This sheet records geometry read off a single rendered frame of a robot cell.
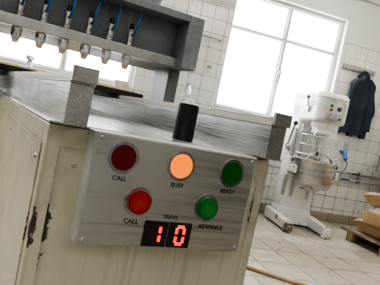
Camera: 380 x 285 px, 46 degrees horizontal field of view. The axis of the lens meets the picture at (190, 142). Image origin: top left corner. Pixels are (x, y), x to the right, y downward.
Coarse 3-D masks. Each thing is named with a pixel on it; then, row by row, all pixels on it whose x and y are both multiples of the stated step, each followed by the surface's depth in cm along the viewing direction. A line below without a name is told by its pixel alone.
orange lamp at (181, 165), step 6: (180, 156) 58; (186, 156) 58; (174, 162) 57; (180, 162) 58; (186, 162) 58; (192, 162) 59; (174, 168) 58; (180, 168) 58; (186, 168) 58; (174, 174) 58; (180, 174) 58; (186, 174) 58
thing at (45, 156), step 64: (0, 128) 101; (64, 128) 54; (128, 128) 70; (192, 128) 68; (0, 192) 83; (64, 192) 55; (256, 192) 69; (0, 256) 70; (64, 256) 56; (128, 256) 60; (192, 256) 65
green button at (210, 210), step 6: (204, 198) 60; (210, 198) 60; (198, 204) 60; (204, 204) 60; (210, 204) 60; (216, 204) 60; (198, 210) 60; (204, 210) 60; (210, 210) 60; (216, 210) 61; (204, 216) 60; (210, 216) 60
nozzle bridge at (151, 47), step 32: (0, 0) 118; (32, 0) 122; (64, 0) 125; (96, 0) 129; (128, 0) 125; (32, 32) 124; (64, 32) 122; (96, 32) 131; (160, 32) 140; (192, 32) 135; (160, 64) 139; (192, 64) 137; (160, 96) 148
